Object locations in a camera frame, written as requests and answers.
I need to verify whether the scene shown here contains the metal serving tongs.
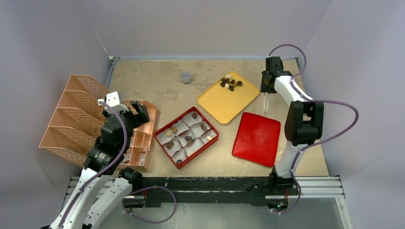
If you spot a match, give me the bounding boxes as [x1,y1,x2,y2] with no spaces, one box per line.
[263,93,269,115]

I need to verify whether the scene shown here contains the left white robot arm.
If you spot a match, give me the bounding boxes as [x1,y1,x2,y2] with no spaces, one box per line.
[47,96,150,229]

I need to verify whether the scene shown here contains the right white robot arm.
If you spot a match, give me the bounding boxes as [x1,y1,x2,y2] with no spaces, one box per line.
[260,56,324,194]

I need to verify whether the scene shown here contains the red compartment chocolate box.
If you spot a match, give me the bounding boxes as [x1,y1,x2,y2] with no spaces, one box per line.
[153,107,220,169]

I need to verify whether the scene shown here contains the pink plastic file rack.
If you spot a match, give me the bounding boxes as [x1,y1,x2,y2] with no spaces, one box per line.
[39,74,158,171]

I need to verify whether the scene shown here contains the small clear plastic jar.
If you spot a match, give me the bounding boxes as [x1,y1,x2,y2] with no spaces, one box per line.
[180,71,192,84]

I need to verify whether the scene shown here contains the red box lid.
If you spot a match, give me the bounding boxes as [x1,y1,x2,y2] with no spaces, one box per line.
[232,112,281,167]

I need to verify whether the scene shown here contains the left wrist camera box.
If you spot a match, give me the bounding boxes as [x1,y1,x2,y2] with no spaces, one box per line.
[97,91,125,113]

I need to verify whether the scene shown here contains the black metal base rail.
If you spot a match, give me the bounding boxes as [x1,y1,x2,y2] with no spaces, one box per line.
[68,175,345,209]

